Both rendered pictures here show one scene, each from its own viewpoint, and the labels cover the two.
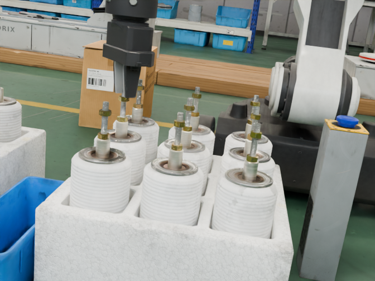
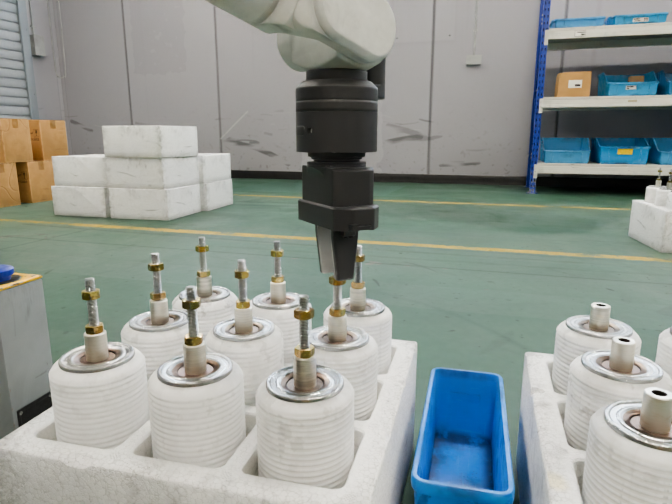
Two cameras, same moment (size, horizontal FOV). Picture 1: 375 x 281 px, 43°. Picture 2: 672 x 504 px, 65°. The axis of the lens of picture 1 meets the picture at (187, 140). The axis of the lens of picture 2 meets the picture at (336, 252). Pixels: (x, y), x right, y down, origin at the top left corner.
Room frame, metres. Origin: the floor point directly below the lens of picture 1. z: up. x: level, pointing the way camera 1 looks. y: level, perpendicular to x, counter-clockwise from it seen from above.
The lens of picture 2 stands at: (1.41, 0.21, 0.49)
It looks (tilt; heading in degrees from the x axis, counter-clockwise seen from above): 13 degrees down; 189
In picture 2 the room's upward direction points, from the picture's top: straight up
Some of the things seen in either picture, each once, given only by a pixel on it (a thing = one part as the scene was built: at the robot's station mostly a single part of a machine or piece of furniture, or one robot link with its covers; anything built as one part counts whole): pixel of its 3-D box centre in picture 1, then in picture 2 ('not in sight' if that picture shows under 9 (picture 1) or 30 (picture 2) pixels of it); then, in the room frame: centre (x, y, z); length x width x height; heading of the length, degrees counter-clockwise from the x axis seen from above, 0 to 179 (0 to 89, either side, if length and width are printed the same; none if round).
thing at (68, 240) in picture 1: (175, 225); (248, 446); (0.82, 0.00, 0.09); 0.39 x 0.39 x 0.18; 84
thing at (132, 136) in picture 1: (120, 136); (337, 338); (0.83, 0.12, 0.25); 0.08 x 0.08 x 0.01
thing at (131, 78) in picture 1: (132, 80); (327, 245); (0.82, 0.11, 0.36); 0.03 x 0.02 x 0.06; 127
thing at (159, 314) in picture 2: (250, 148); (159, 311); (0.81, -0.11, 0.26); 0.02 x 0.02 x 0.03
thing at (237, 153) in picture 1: (249, 155); (160, 321); (0.81, -0.11, 0.25); 0.08 x 0.08 x 0.01
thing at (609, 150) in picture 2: not in sight; (618, 150); (-3.46, 1.86, 0.36); 0.50 x 0.38 x 0.21; 173
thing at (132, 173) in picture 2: not in sight; (154, 171); (-1.64, -1.42, 0.27); 0.39 x 0.39 x 0.18; 83
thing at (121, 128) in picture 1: (121, 129); (337, 328); (0.83, 0.12, 0.26); 0.02 x 0.02 x 0.03
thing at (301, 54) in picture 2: not in sight; (339, 60); (0.82, 0.12, 0.57); 0.11 x 0.11 x 0.11; 53
